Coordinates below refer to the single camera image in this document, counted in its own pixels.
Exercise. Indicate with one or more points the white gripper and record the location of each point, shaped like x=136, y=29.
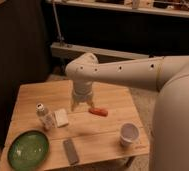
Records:
x=82, y=92

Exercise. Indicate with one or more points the small clear plastic bottle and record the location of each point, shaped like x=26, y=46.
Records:
x=45, y=116

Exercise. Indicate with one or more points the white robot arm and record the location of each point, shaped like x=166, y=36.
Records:
x=169, y=149

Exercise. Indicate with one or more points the orange red oblong object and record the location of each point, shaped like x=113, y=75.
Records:
x=99, y=111

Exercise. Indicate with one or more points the white sponge block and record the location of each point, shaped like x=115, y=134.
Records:
x=61, y=117

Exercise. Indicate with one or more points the wooden table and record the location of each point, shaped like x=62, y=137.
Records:
x=95, y=138

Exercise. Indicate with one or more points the grey rectangular block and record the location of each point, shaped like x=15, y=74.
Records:
x=70, y=151

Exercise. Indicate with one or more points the white paper cup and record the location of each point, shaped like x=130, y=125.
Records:
x=129, y=133

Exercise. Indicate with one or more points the metal pole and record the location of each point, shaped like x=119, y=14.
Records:
x=60, y=37

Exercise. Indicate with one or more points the upper wooden shelf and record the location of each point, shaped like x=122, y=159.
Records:
x=123, y=8

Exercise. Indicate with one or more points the grey metal bench rail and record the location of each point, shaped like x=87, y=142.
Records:
x=71, y=51

